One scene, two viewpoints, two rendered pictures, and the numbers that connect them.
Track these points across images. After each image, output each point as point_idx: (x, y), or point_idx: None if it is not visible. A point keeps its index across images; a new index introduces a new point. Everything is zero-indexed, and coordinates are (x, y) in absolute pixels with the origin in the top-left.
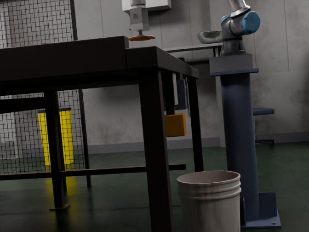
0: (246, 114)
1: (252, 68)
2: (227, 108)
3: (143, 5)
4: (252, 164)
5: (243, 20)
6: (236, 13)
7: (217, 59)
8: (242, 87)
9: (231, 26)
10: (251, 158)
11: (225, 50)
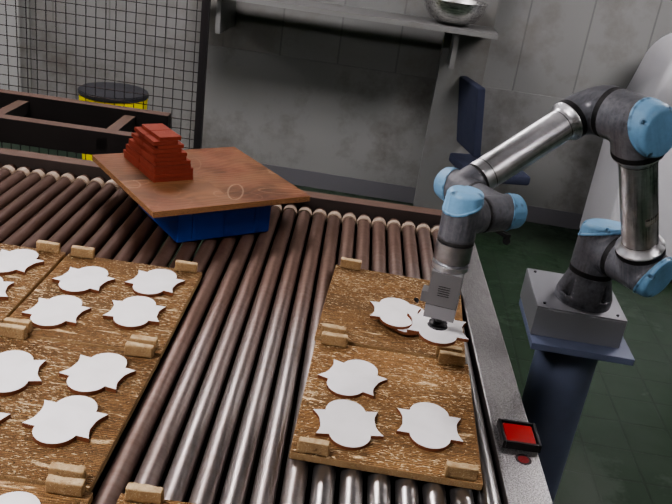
0: (573, 418)
1: (618, 347)
2: (539, 400)
3: (466, 268)
4: (552, 497)
5: (644, 276)
6: (634, 256)
7: (554, 313)
8: (583, 374)
9: (606, 262)
10: (554, 488)
11: (573, 295)
